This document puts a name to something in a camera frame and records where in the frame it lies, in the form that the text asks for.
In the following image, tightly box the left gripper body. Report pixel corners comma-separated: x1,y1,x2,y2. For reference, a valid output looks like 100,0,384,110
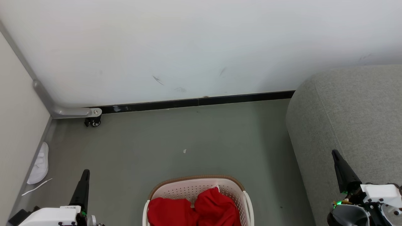
19,205,105,226

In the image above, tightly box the grey metal frame foot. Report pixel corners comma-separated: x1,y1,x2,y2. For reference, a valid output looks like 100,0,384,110
33,80,102,119

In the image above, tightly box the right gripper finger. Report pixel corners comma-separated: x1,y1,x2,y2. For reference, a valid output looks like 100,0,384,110
332,150,362,194

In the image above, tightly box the white perforated laundry basket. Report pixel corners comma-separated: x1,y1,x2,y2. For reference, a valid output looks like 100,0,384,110
143,175,254,226

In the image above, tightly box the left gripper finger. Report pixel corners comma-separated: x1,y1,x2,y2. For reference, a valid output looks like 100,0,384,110
69,169,90,213

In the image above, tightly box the grey fabric sofa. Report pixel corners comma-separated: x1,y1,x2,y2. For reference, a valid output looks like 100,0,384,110
286,65,402,226

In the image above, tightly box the black baseboard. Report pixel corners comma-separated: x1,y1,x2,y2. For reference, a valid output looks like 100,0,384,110
94,90,296,114

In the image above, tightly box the black caster wheel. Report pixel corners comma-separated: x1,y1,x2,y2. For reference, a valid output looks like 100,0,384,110
84,116,102,127

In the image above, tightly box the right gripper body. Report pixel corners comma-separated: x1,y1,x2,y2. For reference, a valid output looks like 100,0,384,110
327,183,402,226

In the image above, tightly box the thin white strip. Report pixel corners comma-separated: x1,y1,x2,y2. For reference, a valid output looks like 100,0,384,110
21,178,53,196

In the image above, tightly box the white and red garment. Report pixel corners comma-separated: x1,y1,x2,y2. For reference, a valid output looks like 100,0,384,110
194,186,242,226

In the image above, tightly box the white slipper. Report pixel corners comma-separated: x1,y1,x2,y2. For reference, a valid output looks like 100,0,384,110
27,142,49,185

